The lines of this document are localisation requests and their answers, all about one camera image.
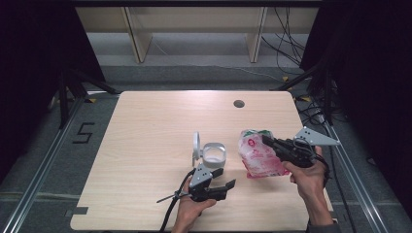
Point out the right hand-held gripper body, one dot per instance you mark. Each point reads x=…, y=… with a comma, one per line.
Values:
x=315, y=137

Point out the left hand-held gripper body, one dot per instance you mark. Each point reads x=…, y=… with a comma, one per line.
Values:
x=200, y=178

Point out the pink snack bag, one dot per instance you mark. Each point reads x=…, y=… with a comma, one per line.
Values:
x=259, y=161

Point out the person's left hand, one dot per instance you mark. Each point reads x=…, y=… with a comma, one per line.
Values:
x=188, y=208

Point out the person's right hand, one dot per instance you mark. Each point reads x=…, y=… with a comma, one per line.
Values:
x=307, y=181

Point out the yellow tape piece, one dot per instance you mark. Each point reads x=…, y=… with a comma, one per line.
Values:
x=92, y=100
x=285, y=78
x=305, y=98

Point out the black metal stand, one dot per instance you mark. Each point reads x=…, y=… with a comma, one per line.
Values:
x=328, y=97
x=63, y=103

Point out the black curtain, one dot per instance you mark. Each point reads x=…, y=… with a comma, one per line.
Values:
x=372, y=64
x=26, y=64

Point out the dark tape table marker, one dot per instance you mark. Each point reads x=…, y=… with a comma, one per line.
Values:
x=77, y=211

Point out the beige wooden shelf unit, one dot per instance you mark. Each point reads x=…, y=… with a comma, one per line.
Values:
x=137, y=42

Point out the aluminium floor rail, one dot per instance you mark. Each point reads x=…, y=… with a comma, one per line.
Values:
x=353, y=181
x=39, y=174

